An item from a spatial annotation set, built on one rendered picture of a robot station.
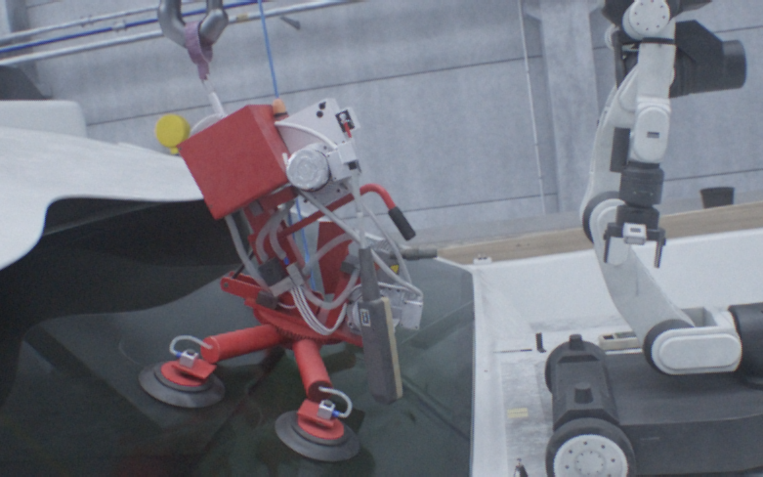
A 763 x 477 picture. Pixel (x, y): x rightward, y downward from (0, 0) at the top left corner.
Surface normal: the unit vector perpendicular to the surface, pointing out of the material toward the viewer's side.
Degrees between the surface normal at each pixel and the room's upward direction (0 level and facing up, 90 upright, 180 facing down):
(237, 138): 90
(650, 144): 90
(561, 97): 90
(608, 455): 90
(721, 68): 113
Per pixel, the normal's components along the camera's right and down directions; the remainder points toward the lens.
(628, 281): -0.14, 0.58
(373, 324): -0.68, 0.21
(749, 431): 0.07, 0.15
